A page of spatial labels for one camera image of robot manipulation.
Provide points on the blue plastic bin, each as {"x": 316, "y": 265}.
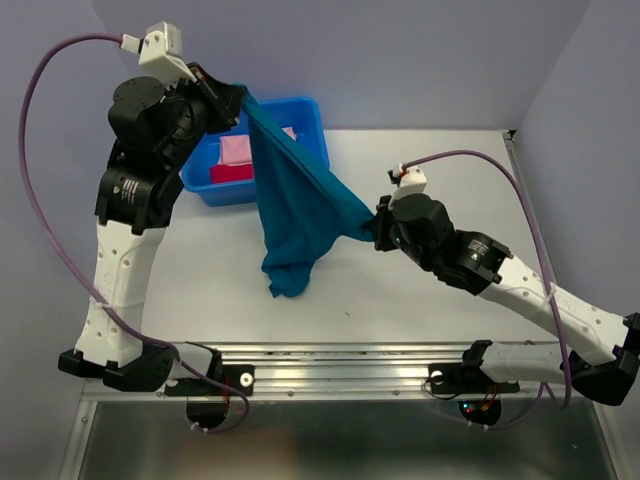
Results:
{"x": 200, "y": 174}

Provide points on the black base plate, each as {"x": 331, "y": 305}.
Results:
{"x": 240, "y": 377}
{"x": 457, "y": 379}

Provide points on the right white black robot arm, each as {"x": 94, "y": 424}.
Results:
{"x": 604, "y": 348}

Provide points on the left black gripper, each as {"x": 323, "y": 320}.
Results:
{"x": 223, "y": 99}

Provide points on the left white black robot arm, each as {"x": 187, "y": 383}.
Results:
{"x": 157, "y": 128}

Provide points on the red folded t shirt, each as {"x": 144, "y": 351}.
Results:
{"x": 231, "y": 173}

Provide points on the aluminium rail frame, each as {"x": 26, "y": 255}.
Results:
{"x": 338, "y": 372}

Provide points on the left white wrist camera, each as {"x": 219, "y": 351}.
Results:
{"x": 160, "y": 53}

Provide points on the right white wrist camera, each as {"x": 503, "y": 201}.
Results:
{"x": 408, "y": 180}

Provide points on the pink folded t shirt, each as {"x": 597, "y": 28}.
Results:
{"x": 235, "y": 150}

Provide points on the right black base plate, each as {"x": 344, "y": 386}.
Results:
{"x": 457, "y": 379}

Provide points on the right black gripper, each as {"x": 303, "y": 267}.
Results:
{"x": 382, "y": 219}

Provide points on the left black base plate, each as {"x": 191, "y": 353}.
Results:
{"x": 240, "y": 377}

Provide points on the teal t shirt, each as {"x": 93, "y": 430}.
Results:
{"x": 303, "y": 207}

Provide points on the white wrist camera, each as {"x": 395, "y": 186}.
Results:
{"x": 160, "y": 53}
{"x": 408, "y": 180}

